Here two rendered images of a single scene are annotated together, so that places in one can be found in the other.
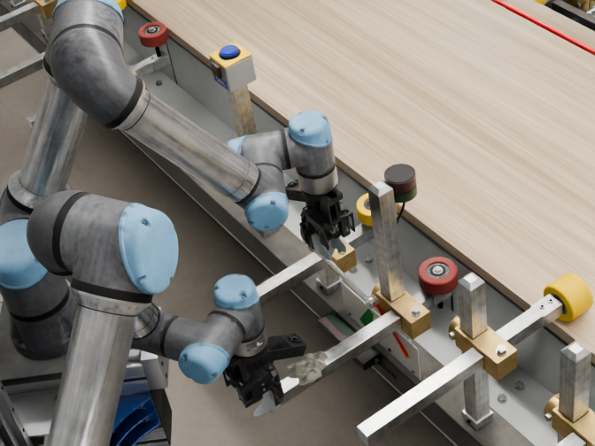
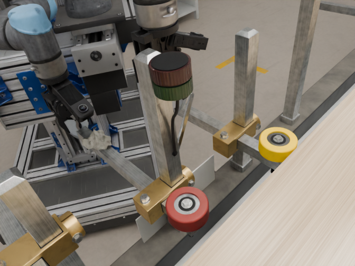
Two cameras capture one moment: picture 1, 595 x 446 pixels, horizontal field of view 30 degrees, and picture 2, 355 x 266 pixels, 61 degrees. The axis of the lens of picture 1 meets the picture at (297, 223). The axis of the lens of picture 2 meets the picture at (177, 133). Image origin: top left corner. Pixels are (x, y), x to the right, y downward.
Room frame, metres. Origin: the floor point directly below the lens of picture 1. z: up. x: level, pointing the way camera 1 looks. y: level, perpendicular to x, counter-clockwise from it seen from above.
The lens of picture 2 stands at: (1.52, -0.59, 1.37)
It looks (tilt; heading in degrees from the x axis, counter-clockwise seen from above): 42 degrees down; 79
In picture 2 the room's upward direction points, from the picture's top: 8 degrees counter-clockwise
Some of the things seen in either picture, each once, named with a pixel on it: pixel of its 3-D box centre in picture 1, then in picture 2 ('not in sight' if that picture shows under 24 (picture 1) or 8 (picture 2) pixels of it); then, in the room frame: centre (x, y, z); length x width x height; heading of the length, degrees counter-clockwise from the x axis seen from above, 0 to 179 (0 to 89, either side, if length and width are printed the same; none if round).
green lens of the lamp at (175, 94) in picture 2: (401, 188); (173, 83); (1.59, -0.21, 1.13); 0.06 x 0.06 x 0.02
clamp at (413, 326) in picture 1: (401, 306); (166, 192); (1.55, -0.18, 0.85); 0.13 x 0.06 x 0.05; 28
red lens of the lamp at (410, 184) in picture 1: (399, 178); (170, 68); (1.59, -0.21, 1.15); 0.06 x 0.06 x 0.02
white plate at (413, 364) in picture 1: (379, 329); (179, 196); (1.58, -0.13, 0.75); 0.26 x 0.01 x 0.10; 28
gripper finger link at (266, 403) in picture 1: (266, 406); (69, 126); (1.35, 0.12, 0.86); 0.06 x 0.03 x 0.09; 118
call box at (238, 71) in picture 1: (233, 68); not in sight; (2.02, 0.07, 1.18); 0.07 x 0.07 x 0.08; 28
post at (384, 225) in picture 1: (390, 273); (168, 160); (1.57, -0.16, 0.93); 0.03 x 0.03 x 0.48; 28
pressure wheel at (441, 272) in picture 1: (438, 288); (189, 219); (1.57, -0.26, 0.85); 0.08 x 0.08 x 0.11
